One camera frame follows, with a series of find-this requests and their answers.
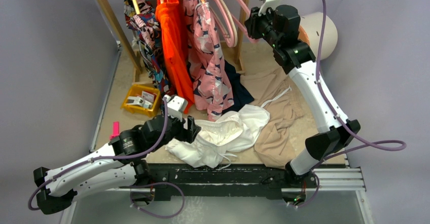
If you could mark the pink wooden hanger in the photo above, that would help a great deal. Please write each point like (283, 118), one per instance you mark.
(239, 21)
(226, 25)

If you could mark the comic print shorts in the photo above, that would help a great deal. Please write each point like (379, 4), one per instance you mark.
(140, 18)

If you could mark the navy blue shorts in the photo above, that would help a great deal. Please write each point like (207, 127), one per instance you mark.
(241, 95)

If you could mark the round white drawer cabinet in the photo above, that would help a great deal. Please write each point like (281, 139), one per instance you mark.
(310, 33)

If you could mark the wooden clothes rack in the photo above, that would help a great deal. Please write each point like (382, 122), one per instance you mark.
(234, 54)

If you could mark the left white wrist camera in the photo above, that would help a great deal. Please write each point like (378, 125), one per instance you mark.
(176, 106)

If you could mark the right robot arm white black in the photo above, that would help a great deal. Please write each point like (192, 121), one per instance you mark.
(279, 27)

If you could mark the orange mesh shorts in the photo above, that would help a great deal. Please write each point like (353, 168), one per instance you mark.
(175, 48)

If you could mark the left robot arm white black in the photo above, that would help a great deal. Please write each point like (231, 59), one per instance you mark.
(120, 163)

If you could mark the white item in bin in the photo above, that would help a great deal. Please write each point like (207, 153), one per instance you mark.
(139, 102)

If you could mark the pink shark print shorts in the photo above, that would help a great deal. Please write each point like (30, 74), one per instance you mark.
(211, 86)

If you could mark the yellow plastic bin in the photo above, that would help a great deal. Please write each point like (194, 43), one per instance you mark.
(151, 94)

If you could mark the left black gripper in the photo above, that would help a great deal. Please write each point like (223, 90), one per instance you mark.
(187, 135)

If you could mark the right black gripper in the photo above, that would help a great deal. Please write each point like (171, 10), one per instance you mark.
(253, 23)

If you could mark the pink plastic clip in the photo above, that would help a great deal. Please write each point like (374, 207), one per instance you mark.
(115, 130)

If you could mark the beige shorts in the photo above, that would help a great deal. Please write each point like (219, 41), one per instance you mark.
(291, 121)

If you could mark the white shorts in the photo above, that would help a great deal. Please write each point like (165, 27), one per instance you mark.
(232, 132)

